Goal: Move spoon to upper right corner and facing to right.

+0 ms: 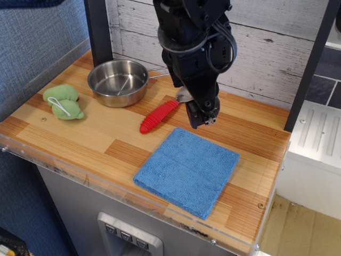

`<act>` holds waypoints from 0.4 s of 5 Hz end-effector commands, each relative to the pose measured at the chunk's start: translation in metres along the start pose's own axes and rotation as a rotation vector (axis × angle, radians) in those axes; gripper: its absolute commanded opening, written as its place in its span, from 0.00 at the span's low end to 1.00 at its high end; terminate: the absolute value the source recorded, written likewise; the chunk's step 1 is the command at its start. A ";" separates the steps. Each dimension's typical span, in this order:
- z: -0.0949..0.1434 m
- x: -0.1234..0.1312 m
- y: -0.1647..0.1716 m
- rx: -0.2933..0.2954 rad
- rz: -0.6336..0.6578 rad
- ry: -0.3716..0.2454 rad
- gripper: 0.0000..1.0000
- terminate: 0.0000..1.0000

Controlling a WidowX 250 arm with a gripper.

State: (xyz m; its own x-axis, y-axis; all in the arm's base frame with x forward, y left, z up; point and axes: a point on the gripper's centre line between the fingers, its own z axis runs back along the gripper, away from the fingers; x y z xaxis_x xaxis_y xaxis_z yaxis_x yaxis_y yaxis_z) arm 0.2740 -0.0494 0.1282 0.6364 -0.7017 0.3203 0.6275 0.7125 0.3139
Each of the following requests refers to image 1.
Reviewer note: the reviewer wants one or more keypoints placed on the green plush toy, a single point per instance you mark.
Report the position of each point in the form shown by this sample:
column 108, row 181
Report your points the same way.
column 63, row 100

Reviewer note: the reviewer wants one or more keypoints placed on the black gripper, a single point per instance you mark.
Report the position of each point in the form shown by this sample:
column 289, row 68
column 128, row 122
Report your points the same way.
column 197, row 71

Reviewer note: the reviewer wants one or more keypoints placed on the yellow and black object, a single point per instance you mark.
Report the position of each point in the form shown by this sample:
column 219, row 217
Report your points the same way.
column 13, row 246

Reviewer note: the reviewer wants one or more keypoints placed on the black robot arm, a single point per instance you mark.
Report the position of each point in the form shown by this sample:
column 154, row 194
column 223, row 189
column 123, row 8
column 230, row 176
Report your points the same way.
column 198, row 45

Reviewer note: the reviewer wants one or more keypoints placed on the silver dispenser button panel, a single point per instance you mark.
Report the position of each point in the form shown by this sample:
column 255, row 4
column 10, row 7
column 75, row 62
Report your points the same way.
column 121, row 238

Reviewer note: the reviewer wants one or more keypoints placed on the white grooved cabinet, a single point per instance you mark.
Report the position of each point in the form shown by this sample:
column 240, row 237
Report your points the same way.
column 310, row 174

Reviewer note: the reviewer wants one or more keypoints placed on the black frame post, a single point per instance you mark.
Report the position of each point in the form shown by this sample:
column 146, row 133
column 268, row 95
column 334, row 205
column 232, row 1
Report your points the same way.
column 316, row 53
column 98, row 30

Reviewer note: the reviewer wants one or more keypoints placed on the black left frame post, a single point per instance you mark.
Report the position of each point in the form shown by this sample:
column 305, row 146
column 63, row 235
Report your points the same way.
column 98, row 30

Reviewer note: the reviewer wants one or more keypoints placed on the stainless steel pan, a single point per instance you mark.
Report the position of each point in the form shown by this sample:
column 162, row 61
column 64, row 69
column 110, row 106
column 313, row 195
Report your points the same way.
column 119, row 83

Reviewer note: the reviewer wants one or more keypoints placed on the red handled metal spoon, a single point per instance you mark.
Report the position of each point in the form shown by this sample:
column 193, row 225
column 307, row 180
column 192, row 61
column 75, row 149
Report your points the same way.
column 153, row 119

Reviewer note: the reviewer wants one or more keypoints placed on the clear acrylic edge guard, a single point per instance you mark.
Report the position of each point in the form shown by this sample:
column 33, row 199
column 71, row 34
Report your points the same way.
column 87, row 197

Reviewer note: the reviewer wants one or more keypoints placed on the black right frame post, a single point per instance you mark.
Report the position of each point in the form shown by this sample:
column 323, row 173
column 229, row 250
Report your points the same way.
column 316, row 53

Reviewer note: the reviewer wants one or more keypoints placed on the blue folded cloth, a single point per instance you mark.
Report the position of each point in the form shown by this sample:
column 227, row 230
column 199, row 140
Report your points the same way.
column 188, row 171

